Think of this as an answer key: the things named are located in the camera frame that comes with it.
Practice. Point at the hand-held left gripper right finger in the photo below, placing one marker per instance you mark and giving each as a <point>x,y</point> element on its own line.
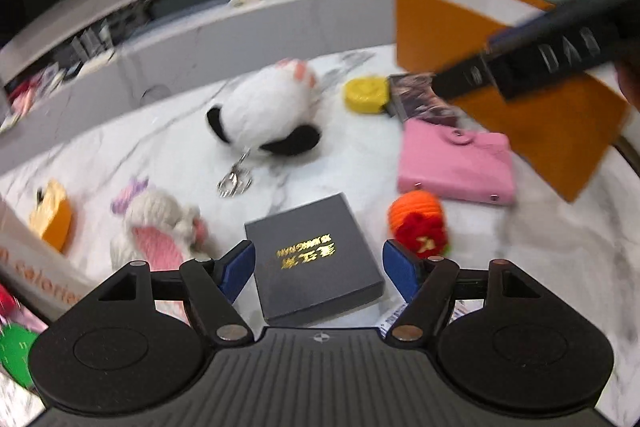
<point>400,269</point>

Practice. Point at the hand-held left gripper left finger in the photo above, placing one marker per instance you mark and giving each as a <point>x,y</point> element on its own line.
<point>239,268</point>

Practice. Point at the orange crocheted toy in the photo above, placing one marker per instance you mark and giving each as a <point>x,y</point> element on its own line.
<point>419,224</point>

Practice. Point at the orange storage box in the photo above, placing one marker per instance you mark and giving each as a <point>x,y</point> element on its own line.
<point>550,127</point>

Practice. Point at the pink snap card wallet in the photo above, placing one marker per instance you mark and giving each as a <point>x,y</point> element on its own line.
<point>452,164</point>

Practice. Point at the panda plush toy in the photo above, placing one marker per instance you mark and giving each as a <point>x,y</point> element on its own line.
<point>265,112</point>

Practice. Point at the black box with gold print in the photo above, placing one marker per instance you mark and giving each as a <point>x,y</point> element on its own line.
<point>312,257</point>

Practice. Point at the grey pink bunny plush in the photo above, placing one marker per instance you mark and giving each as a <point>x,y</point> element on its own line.
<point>157,227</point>

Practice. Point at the dark printed card box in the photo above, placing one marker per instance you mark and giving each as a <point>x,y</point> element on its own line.
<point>420,104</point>

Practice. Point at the yellow orange toy block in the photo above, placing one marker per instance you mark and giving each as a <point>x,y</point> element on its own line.
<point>50,216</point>

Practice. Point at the white box with orange print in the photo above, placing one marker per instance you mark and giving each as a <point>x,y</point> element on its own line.
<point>27,269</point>

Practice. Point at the white television cabinet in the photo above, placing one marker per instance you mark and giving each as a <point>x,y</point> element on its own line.
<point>210,42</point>

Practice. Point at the green round toy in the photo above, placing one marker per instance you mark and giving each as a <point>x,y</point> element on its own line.
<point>15,349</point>

